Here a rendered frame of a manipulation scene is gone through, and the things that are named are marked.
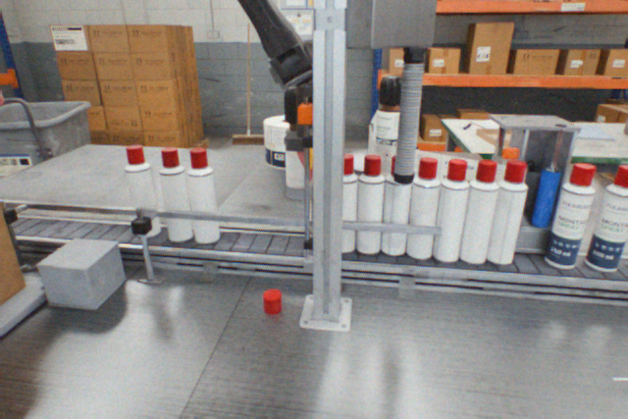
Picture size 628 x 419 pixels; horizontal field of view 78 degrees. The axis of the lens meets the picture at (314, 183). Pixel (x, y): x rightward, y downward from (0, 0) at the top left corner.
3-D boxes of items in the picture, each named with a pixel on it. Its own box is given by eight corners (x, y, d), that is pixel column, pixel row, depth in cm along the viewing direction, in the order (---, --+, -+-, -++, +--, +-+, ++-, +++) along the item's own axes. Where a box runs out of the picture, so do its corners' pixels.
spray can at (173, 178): (197, 233, 88) (186, 145, 81) (187, 244, 83) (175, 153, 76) (176, 232, 89) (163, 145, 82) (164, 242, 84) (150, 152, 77)
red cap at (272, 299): (270, 300, 74) (269, 286, 72) (285, 305, 72) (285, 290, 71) (260, 311, 71) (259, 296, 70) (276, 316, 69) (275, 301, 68)
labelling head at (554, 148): (531, 226, 91) (555, 117, 81) (555, 255, 79) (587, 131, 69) (469, 222, 92) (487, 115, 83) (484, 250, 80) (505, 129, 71)
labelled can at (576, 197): (566, 257, 78) (593, 161, 71) (579, 272, 74) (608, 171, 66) (539, 255, 79) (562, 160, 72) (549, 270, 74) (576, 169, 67)
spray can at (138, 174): (165, 229, 90) (152, 143, 83) (153, 239, 85) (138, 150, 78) (144, 228, 91) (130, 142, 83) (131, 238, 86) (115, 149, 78)
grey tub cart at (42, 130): (33, 196, 332) (0, 82, 297) (112, 190, 344) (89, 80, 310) (-29, 249, 251) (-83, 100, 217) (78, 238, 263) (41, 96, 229)
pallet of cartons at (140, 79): (210, 146, 479) (197, 26, 429) (188, 168, 403) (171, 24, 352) (114, 146, 481) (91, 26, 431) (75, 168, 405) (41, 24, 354)
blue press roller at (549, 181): (541, 238, 82) (557, 164, 76) (547, 246, 79) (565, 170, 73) (524, 237, 82) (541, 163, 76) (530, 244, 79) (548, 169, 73)
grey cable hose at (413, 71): (412, 178, 66) (425, 47, 58) (415, 185, 62) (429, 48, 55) (392, 177, 66) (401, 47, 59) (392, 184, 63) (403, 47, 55)
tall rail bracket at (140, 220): (172, 265, 85) (161, 195, 79) (154, 285, 78) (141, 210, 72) (158, 263, 85) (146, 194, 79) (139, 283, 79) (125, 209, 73)
